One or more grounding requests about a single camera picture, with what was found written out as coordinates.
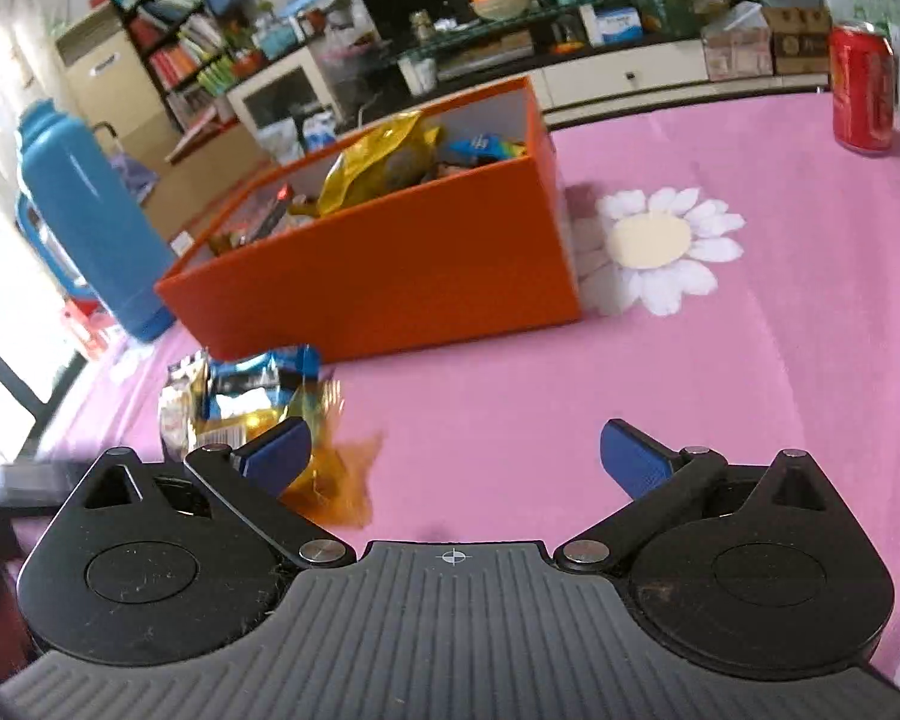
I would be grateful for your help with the brown printed carton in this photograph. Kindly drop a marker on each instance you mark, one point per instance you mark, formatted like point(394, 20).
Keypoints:
point(799, 41)

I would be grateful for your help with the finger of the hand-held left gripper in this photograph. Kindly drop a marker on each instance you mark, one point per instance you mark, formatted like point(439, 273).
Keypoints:
point(22, 480)

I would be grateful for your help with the orange box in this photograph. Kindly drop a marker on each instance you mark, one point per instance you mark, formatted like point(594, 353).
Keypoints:
point(420, 270)

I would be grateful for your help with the pink floral tablecloth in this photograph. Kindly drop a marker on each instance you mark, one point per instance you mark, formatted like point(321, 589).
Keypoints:
point(495, 405)

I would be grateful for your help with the large cardboard box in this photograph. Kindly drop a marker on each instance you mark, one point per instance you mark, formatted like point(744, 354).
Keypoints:
point(202, 180)

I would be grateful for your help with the red can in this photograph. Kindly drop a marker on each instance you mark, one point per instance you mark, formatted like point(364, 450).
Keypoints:
point(862, 90)

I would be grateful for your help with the white TV stand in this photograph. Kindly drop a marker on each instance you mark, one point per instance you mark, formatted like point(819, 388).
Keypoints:
point(622, 75)

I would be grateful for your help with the pink printed carton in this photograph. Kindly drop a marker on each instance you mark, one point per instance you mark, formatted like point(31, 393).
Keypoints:
point(739, 52)

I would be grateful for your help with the small white cabinet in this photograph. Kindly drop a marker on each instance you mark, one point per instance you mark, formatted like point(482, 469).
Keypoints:
point(277, 97)

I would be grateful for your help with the blue thermos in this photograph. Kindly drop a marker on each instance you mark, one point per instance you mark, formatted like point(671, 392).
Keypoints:
point(90, 202)

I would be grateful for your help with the blue and white snack packet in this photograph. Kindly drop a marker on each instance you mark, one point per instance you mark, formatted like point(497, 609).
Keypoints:
point(262, 382)

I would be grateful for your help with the white cup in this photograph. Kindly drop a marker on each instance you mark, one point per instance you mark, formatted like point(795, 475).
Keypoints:
point(418, 75)

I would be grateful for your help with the red stool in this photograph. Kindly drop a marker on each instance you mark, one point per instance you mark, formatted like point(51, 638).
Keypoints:
point(90, 326)

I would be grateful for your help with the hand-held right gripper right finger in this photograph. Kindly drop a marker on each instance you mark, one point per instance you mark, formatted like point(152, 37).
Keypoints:
point(634, 457)

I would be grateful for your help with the yellow snack bag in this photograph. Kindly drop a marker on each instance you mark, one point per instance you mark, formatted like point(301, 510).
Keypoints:
point(375, 165)

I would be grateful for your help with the black bookshelf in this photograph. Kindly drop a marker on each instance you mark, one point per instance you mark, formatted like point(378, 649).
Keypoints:
point(180, 30)

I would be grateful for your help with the beige standing air conditioner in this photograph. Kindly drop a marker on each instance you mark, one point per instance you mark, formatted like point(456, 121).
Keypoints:
point(105, 82)

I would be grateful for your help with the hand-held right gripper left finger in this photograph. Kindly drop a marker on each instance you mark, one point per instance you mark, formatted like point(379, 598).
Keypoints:
point(277, 450)

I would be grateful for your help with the gold snack packet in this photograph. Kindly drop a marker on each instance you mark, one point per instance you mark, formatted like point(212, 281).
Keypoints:
point(337, 465)

